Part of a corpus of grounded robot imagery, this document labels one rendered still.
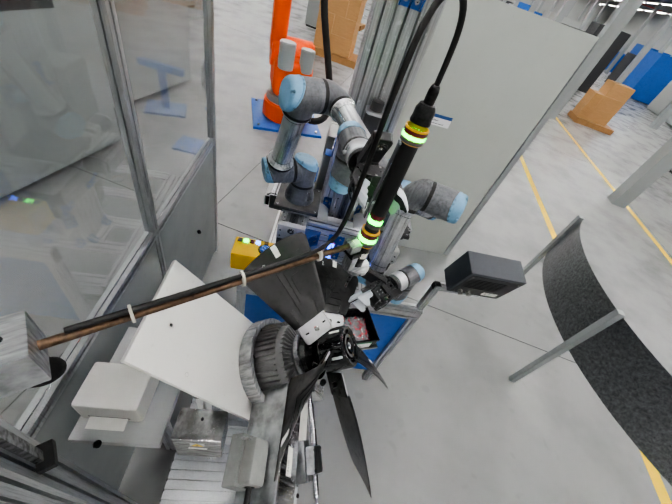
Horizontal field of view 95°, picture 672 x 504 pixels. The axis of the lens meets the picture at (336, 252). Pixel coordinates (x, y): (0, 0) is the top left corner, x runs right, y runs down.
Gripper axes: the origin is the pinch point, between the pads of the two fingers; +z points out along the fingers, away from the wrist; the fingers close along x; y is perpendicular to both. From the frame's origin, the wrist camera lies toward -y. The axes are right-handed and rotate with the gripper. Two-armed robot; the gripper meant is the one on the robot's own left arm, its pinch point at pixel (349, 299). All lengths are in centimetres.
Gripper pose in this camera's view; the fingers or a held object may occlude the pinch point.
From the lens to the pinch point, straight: 106.2
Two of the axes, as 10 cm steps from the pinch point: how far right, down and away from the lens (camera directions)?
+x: -3.1, 6.0, 7.4
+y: 5.5, 7.5, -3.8
